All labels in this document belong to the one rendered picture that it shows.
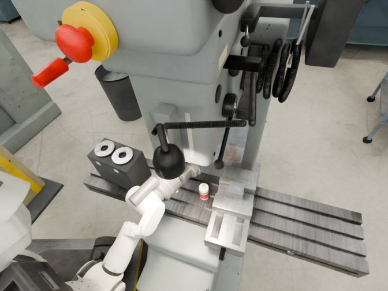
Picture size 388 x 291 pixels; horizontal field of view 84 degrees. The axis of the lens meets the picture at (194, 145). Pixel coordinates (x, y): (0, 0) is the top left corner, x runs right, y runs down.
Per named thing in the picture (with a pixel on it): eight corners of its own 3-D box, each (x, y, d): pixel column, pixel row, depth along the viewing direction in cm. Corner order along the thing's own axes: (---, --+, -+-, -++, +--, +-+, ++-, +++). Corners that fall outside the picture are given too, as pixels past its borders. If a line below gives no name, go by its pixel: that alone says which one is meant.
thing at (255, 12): (249, 49, 44) (252, 28, 41) (230, 48, 45) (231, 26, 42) (258, 25, 51) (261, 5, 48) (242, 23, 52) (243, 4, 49)
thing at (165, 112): (180, 170, 62) (168, 115, 47) (167, 167, 64) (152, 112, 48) (185, 159, 65) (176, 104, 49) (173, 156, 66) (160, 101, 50)
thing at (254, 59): (257, 80, 49) (260, 62, 45) (222, 75, 51) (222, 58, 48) (259, 74, 50) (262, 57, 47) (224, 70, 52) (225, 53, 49)
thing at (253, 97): (255, 129, 39) (256, 123, 38) (247, 128, 39) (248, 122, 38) (256, 75, 50) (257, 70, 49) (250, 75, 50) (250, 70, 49)
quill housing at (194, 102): (212, 172, 65) (211, 78, 41) (150, 156, 70) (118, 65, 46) (227, 128, 76) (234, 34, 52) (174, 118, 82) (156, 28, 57)
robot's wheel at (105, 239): (100, 254, 138) (86, 245, 123) (103, 246, 142) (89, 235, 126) (131, 254, 137) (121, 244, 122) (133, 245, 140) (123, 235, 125)
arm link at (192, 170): (200, 163, 71) (175, 189, 65) (201, 178, 78) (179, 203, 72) (171, 145, 76) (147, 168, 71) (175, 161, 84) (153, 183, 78)
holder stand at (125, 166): (138, 194, 101) (125, 171, 86) (102, 178, 108) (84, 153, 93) (152, 174, 108) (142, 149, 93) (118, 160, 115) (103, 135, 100)
